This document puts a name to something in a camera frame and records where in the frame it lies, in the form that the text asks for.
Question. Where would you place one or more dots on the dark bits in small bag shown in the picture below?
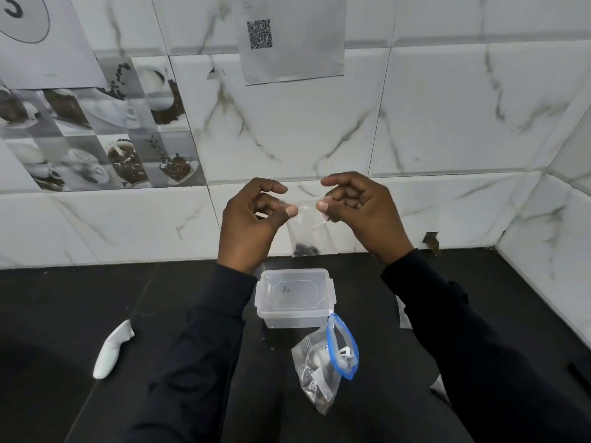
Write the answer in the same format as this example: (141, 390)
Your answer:
(307, 250)

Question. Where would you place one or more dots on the person's left thumb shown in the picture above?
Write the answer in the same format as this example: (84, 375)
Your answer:
(279, 216)

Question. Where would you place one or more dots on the person's right thumb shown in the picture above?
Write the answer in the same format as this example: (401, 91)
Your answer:
(333, 213)

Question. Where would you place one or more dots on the person's right forearm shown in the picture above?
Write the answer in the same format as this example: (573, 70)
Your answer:
(485, 364)

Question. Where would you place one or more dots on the white code-print paper sheet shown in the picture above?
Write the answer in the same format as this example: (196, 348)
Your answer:
(300, 41)

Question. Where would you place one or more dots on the white circle-print paper sheet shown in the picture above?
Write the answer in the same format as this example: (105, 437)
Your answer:
(51, 55)

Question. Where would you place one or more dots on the person's left forearm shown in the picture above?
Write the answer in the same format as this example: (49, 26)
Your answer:
(198, 364)

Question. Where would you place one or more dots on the clear plastic lidded container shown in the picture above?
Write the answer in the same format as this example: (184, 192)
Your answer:
(293, 297)

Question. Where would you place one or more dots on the coffee picture wall tile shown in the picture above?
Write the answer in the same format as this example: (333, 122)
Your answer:
(106, 133)

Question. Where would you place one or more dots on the person's left hand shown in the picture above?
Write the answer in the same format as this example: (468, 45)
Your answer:
(240, 230)

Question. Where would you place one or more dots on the blue-seal zip bag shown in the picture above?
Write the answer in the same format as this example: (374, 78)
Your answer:
(318, 364)

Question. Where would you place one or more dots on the small clear plastic bag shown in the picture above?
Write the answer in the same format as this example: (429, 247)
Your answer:
(308, 228)

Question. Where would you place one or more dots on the person's right hand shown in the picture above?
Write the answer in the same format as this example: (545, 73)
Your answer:
(374, 216)

